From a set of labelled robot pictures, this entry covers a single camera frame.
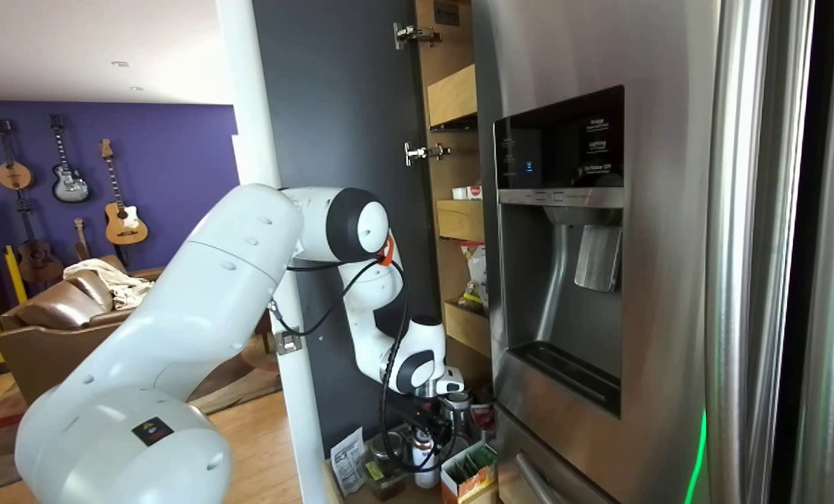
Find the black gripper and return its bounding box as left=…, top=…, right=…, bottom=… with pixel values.
left=377, top=388, right=466, bottom=470

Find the cream blanket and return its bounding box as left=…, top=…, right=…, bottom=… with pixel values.
left=61, top=256, right=160, bottom=312

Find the white printed food bag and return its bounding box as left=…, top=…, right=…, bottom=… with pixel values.
left=462, top=242, right=489, bottom=312

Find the tall jar with grey lid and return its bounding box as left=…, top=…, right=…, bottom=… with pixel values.
left=441, top=388, right=472, bottom=444

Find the orange and green box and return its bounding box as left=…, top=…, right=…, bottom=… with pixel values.
left=437, top=438, right=501, bottom=504

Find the dark acoustic guitar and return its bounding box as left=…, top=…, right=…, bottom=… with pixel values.
left=14, top=197, right=63, bottom=290

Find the red labelled can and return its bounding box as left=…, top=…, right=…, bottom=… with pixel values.
left=466, top=399, right=499, bottom=441

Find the small brown guitar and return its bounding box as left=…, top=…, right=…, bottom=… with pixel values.
left=69, top=216, right=91, bottom=263

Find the white printed paper packet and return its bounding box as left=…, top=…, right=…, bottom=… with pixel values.
left=327, top=424, right=370, bottom=498

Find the fridge water ice dispenser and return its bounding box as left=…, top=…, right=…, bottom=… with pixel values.
left=493, top=84, right=627, bottom=416

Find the light acoustic guitar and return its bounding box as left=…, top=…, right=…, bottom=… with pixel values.
left=96, top=136, right=152, bottom=249

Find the grey electric guitar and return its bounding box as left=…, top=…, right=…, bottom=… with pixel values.
left=48, top=112, right=91, bottom=207

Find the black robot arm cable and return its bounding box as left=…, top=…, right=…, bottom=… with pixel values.
left=265, top=242, right=412, bottom=403

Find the silver door latch plate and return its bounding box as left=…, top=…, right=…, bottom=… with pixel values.
left=272, top=328, right=306, bottom=357

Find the wooden pantry cabinet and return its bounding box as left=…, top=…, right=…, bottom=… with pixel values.
left=413, top=0, right=494, bottom=395

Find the stainless steel refrigerator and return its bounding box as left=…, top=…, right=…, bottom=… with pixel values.
left=469, top=0, right=834, bottom=504

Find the cans and jars cluster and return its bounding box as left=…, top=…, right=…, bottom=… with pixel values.
left=320, top=409, right=532, bottom=504

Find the silver fridge drawer handle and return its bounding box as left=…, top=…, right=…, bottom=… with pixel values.
left=513, top=452, right=583, bottom=504

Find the brown leather sofa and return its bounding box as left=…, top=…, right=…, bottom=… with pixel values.
left=0, top=269, right=173, bottom=403

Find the silver cabinet door hinge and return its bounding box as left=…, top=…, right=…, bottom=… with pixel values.
left=392, top=18, right=441, bottom=53
left=399, top=136, right=455, bottom=167

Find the tall pantry cabinet door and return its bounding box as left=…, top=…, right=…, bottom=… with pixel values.
left=215, top=0, right=447, bottom=504

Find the wooden pull-out pantry drawer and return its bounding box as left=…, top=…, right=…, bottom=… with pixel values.
left=426, top=62, right=480, bottom=132
left=434, top=196, right=487, bottom=246
left=438, top=300, right=494, bottom=360

